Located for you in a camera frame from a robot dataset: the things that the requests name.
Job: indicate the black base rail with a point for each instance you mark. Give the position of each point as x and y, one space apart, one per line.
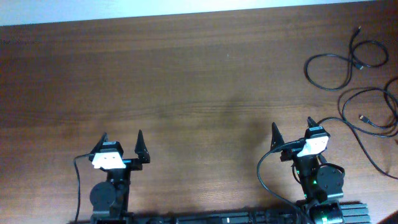
354 213

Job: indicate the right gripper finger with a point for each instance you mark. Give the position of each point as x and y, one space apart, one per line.
277 139
311 123

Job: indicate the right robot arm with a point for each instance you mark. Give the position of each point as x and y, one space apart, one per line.
321 181

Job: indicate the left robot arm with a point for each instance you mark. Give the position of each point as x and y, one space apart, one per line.
110 198

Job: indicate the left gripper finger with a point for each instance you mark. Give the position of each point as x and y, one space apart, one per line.
98 146
141 149

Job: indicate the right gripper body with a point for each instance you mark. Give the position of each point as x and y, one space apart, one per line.
288 154

